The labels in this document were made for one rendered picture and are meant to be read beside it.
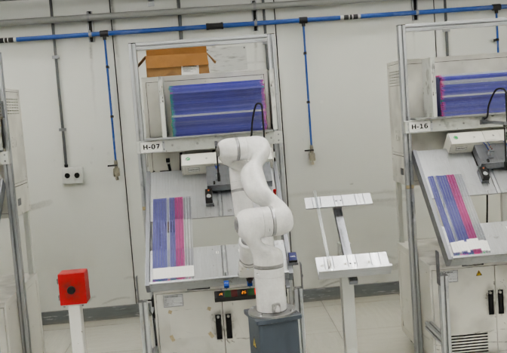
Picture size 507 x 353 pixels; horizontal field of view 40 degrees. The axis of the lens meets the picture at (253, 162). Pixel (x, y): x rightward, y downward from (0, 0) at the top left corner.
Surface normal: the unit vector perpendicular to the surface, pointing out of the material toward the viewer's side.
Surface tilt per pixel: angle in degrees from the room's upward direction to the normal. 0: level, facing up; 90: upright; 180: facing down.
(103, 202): 90
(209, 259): 44
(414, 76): 90
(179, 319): 90
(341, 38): 90
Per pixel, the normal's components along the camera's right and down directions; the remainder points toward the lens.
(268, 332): 0.29, 0.06
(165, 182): -0.01, -0.66
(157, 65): 0.09, -0.10
